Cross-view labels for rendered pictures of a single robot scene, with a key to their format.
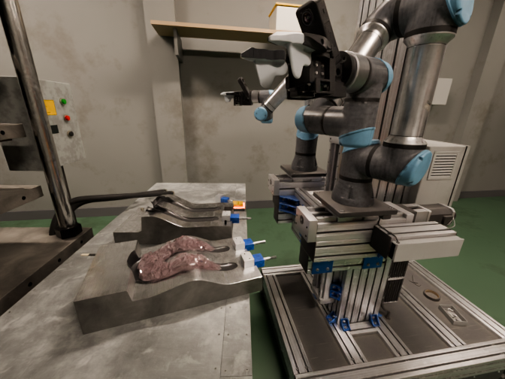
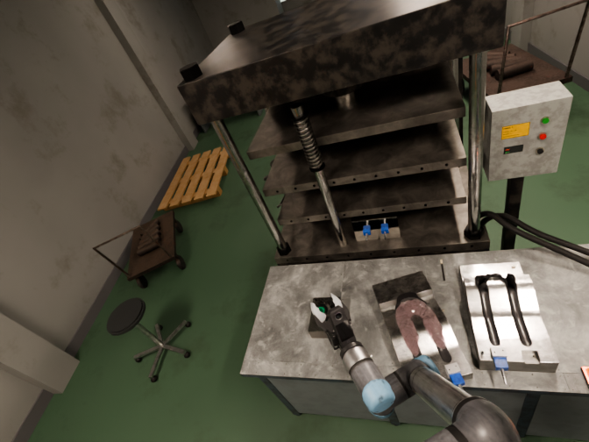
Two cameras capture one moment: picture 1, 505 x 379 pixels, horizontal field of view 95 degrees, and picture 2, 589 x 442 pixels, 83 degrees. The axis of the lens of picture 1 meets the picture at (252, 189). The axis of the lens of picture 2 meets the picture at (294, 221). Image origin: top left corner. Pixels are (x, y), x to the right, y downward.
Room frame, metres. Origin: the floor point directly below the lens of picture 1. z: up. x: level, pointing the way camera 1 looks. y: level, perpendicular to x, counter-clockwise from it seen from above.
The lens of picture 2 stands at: (0.76, -0.58, 2.34)
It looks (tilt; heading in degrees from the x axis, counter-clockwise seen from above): 39 degrees down; 120
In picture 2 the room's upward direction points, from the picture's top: 25 degrees counter-clockwise
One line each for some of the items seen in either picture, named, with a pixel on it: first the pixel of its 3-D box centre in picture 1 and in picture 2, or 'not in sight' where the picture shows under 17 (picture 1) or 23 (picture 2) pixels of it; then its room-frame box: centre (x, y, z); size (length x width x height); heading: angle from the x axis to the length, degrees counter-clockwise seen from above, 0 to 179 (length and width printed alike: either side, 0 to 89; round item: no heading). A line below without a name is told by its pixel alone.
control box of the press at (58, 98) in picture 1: (68, 221); (511, 214); (1.18, 1.05, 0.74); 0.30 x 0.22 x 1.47; 3
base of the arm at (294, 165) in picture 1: (304, 160); not in sight; (1.33, -0.30, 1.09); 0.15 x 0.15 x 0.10
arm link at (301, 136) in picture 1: (306, 139); not in sight; (1.33, -0.30, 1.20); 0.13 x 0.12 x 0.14; 164
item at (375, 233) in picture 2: not in sight; (376, 203); (0.42, 1.12, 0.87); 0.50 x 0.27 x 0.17; 93
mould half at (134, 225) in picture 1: (180, 216); (500, 307); (1.00, 0.34, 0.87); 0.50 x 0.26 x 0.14; 93
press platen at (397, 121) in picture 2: not in sight; (348, 104); (0.36, 1.25, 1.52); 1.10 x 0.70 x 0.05; 3
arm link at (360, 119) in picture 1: (351, 122); (383, 395); (0.59, -0.24, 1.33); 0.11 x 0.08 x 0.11; 36
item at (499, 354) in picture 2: (237, 218); (501, 366); (0.95, 0.07, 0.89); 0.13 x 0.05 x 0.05; 93
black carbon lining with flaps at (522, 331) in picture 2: (182, 208); (500, 303); (0.99, 0.33, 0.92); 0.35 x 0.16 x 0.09; 93
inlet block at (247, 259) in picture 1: (259, 260); not in sight; (0.70, -0.03, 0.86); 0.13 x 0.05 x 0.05; 110
